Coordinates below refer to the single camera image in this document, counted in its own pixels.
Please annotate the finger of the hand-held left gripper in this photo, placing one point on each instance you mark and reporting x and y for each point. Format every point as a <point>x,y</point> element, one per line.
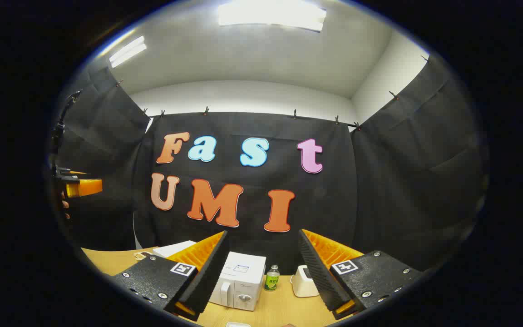
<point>86,187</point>

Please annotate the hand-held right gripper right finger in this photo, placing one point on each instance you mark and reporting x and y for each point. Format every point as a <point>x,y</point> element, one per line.
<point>318,277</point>

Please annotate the ceiling light panel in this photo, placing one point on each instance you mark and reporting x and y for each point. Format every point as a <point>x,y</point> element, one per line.
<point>270,13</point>
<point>127,51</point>

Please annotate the green label drink bottle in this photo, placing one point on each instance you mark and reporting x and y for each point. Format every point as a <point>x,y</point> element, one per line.
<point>272,280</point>

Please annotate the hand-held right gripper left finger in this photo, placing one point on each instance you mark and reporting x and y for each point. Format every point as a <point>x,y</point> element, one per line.
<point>209,277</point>

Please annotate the white toaster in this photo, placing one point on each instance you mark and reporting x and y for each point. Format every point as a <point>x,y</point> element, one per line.
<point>301,286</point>

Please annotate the white divided snack dish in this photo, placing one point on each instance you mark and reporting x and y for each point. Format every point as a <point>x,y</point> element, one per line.
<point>142,255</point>

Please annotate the white flat sheet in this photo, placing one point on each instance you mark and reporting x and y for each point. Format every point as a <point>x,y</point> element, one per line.
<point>175,249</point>

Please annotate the white microwave oven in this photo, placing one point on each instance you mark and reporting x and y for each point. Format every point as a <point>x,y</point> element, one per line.
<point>243,281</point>

